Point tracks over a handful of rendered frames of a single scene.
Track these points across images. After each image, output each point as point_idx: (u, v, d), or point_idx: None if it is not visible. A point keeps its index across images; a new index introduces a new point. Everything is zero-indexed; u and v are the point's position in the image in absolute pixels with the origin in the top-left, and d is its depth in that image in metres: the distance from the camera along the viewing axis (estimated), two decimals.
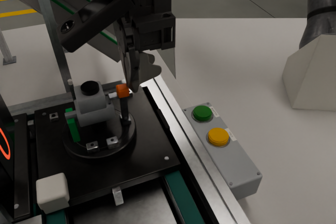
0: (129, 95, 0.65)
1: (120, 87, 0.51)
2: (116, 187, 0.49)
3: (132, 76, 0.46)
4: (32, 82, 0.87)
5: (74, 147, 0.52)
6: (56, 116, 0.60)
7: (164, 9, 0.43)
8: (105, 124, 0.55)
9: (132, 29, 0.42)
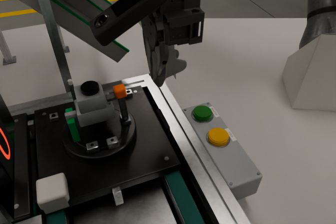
0: (129, 95, 0.65)
1: (117, 88, 0.51)
2: (116, 187, 0.49)
3: (160, 70, 0.47)
4: (32, 82, 0.87)
5: (74, 147, 0.52)
6: (56, 116, 0.60)
7: (193, 4, 0.44)
8: (105, 124, 0.55)
9: (163, 24, 0.43)
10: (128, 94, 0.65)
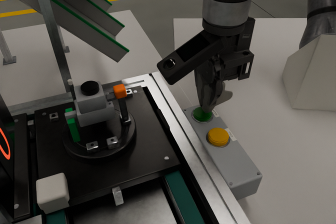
0: (129, 95, 0.65)
1: (117, 88, 0.51)
2: (116, 187, 0.49)
3: (212, 101, 0.55)
4: (32, 82, 0.87)
5: (74, 147, 0.52)
6: (56, 116, 0.60)
7: (244, 48, 0.52)
8: (105, 124, 0.55)
9: (220, 65, 0.51)
10: (128, 94, 0.65)
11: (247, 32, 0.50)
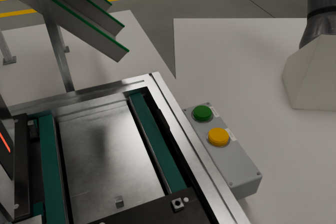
0: (179, 209, 0.45)
1: None
2: (118, 196, 0.51)
3: None
4: (32, 82, 0.87)
5: None
6: None
7: None
8: None
9: None
10: (178, 208, 0.45)
11: None
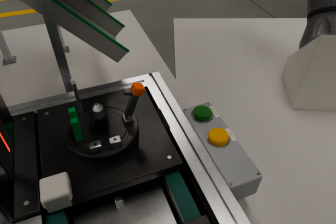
0: None
1: None
2: (118, 196, 0.51)
3: None
4: (32, 82, 0.87)
5: None
6: None
7: None
8: None
9: None
10: None
11: None
